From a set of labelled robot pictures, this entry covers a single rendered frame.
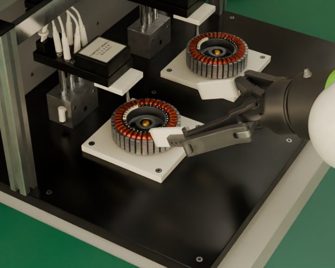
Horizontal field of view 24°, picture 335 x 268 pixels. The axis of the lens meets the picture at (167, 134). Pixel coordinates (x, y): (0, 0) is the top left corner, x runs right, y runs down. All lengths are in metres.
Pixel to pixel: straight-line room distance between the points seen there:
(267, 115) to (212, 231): 0.19
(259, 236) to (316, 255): 1.02
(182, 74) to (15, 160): 0.39
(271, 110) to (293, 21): 0.61
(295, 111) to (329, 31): 0.61
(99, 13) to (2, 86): 0.49
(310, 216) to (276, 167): 1.04
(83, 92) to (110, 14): 0.30
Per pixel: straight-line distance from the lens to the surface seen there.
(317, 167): 1.27
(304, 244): 2.18
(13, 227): 1.17
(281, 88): 1.05
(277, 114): 1.04
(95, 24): 1.51
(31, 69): 1.38
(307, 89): 1.01
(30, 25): 1.07
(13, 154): 1.15
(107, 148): 1.23
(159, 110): 1.25
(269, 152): 1.25
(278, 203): 1.20
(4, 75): 1.05
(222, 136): 1.05
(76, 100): 1.28
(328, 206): 2.30
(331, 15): 1.67
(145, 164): 1.20
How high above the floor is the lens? 1.57
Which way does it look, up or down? 39 degrees down
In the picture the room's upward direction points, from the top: straight up
